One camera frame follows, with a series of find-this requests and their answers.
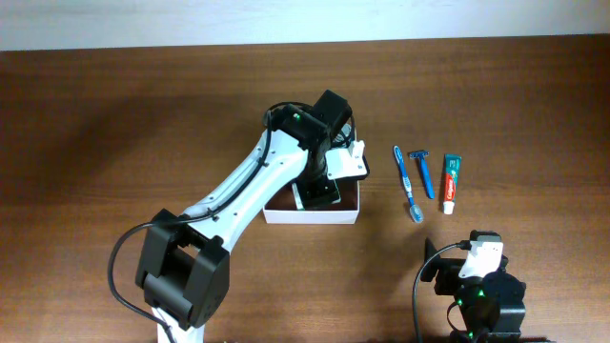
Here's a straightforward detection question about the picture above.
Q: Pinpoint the white open cardboard box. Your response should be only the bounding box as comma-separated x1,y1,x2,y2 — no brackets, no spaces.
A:
263,183,360,225

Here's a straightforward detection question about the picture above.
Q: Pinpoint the red green toothpaste tube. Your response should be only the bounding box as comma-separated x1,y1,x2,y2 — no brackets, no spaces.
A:
442,154,461,215

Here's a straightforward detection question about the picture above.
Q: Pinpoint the blue disposable razor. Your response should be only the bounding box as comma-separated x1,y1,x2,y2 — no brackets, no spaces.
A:
409,150,436,199

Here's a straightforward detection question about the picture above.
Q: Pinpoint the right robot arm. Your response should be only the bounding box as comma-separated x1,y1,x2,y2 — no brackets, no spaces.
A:
413,231,526,343

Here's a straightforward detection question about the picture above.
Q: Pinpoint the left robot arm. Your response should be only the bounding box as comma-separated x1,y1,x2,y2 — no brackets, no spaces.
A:
135,90,370,342

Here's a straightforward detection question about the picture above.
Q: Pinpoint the blue white toothbrush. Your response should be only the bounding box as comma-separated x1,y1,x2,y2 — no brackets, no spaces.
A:
393,145,424,223

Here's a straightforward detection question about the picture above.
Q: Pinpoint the green white soap bar box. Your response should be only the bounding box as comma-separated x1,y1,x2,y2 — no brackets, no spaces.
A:
294,182,341,211

